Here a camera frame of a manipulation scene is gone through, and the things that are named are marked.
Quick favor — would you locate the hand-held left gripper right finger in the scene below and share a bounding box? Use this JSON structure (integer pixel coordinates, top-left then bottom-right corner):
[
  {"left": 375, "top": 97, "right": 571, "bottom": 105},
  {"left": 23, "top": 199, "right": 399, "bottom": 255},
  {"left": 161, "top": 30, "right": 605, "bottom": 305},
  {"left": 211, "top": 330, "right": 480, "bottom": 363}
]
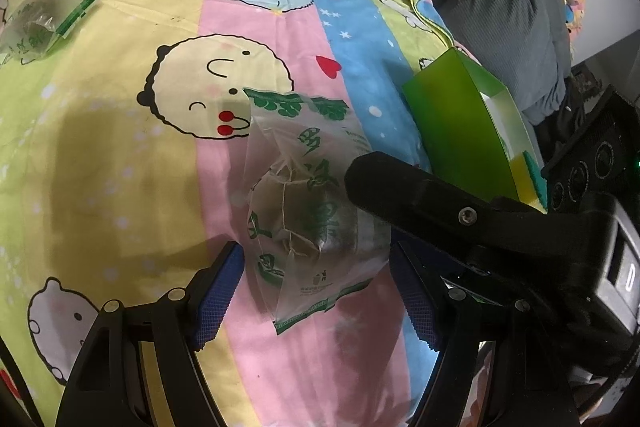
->
[{"left": 389, "top": 242, "right": 583, "bottom": 427}]

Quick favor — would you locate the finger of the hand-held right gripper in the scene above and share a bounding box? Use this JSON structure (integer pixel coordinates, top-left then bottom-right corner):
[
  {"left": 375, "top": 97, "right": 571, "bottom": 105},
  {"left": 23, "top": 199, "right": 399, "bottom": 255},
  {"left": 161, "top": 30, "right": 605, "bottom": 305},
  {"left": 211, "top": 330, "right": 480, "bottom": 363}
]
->
[{"left": 344, "top": 151, "right": 588, "bottom": 268}]

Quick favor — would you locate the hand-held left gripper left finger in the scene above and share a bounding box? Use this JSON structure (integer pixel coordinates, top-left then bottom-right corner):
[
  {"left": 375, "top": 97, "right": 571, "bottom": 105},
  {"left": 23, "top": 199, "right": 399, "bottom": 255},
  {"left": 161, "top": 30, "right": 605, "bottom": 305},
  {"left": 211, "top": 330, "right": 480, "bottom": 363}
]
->
[{"left": 55, "top": 241, "right": 246, "bottom": 427}]

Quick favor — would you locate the green translucent box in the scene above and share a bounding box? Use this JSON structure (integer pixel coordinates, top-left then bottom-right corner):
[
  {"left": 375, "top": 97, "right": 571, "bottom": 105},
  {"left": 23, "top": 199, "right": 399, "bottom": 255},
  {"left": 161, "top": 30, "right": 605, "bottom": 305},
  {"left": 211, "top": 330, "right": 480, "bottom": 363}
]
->
[{"left": 402, "top": 48, "right": 548, "bottom": 212}]

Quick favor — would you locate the clear tea bag packet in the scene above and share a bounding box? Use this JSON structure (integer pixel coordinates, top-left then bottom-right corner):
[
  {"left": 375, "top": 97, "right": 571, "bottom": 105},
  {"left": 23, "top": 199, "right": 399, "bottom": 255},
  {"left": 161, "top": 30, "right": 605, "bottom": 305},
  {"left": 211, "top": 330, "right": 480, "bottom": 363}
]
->
[
  {"left": 243, "top": 88, "right": 393, "bottom": 337},
  {"left": 0, "top": 0, "right": 103, "bottom": 66}
]

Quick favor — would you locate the pastel cartoon printed blanket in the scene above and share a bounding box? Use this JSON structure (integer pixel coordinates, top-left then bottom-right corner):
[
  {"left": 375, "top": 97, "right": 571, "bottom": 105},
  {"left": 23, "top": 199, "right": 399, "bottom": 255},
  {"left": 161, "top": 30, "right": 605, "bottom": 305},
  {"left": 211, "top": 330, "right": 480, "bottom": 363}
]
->
[{"left": 0, "top": 0, "right": 546, "bottom": 427}]

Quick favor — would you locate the grey cushion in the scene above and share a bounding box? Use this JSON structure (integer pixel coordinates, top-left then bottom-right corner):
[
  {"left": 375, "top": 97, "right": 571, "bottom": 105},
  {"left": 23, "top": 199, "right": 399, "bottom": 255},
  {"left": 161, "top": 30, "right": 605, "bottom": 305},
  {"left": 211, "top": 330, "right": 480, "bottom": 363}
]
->
[{"left": 437, "top": 0, "right": 573, "bottom": 125}]

